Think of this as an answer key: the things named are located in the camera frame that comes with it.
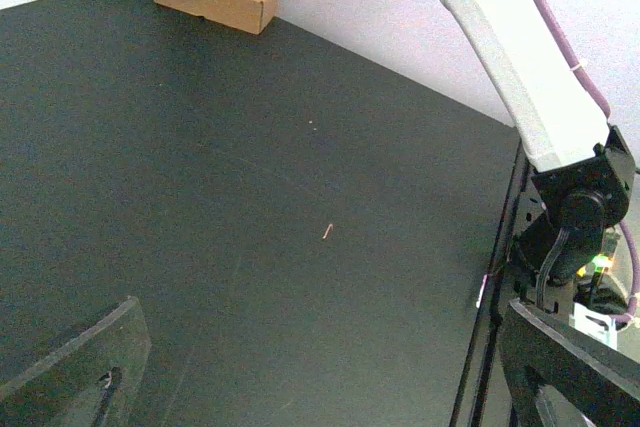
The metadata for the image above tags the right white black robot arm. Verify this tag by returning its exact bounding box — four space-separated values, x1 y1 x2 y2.
439 0 635 297

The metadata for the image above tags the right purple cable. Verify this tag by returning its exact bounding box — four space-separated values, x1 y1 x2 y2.
512 0 640 323

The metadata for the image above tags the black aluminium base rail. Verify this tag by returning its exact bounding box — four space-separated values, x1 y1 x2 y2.
449 146 529 426

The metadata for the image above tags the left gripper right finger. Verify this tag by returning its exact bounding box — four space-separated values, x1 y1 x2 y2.
500 299 639 426

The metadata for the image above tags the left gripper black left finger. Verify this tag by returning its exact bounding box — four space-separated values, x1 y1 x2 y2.
1 296 151 426

